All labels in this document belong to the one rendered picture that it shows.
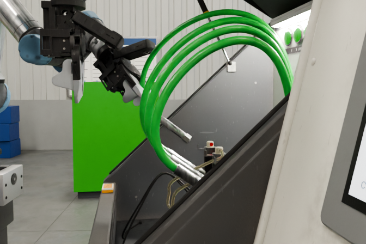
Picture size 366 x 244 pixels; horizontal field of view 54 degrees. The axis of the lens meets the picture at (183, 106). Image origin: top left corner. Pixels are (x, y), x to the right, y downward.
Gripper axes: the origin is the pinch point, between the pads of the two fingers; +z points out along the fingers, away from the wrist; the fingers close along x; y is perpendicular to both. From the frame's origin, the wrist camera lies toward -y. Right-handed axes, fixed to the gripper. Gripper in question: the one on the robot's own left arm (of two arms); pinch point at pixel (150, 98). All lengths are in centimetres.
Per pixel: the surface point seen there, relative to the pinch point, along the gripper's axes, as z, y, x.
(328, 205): 45, -21, 41
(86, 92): -191, 128, -223
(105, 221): 21.2, 20.0, 12.4
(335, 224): 46, -21, 42
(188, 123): 2.4, 2.1, -23.6
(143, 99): 9.9, -5.0, 18.8
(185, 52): 11.5, -17.9, 23.1
